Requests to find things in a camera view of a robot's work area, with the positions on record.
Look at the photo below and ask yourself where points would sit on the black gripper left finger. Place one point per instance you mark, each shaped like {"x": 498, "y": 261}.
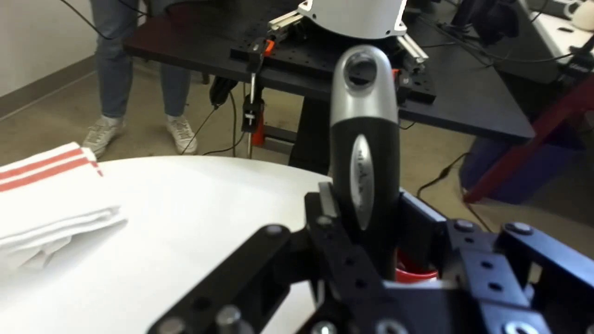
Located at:
{"x": 248, "y": 280}

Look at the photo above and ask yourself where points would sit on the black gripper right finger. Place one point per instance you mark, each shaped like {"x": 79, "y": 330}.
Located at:
{"x": 526, "y": 280}

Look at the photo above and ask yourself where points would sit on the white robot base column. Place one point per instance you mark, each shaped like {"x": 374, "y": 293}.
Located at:
{"x": 355, "y": 16}

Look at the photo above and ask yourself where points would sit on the black perforated robot table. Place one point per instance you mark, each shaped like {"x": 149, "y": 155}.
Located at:
{"x": 457, "y": 87}

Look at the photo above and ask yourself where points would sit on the white towel red stripes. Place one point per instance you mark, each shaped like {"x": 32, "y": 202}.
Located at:
{"x": 44, "y": 198}

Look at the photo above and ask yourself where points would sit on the person in jeans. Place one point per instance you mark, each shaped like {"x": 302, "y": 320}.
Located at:
{"x": 123, "y": 75}

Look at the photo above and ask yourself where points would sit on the red metal frame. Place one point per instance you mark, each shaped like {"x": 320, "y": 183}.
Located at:
{"x": 532, "y": 142}

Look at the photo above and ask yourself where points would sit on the aluminium rail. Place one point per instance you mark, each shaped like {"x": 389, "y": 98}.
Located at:
{"x": 411, "y": 49}

